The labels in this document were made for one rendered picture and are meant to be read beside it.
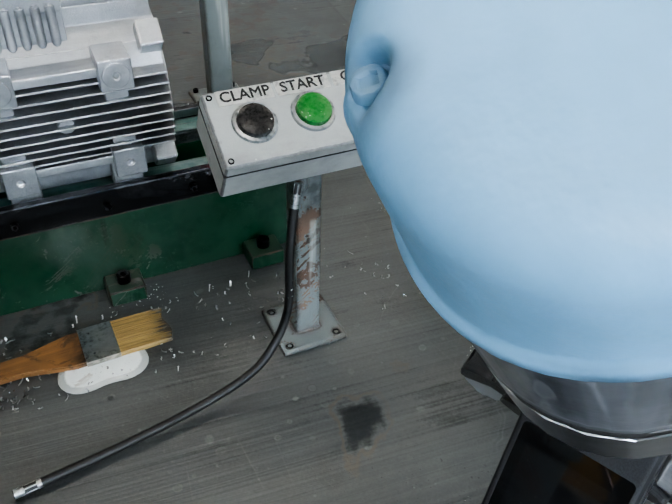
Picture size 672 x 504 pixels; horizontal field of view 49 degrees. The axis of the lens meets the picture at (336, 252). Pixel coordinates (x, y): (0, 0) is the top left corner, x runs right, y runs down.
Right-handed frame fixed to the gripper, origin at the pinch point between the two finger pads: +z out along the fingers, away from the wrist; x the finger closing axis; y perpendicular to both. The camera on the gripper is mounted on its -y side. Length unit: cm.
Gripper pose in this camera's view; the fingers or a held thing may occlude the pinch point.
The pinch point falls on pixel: (596, 460)
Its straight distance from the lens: 42.8
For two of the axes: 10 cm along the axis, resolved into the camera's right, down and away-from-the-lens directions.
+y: 5.7, -8.1, 1.1
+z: 3.3, 3.5, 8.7
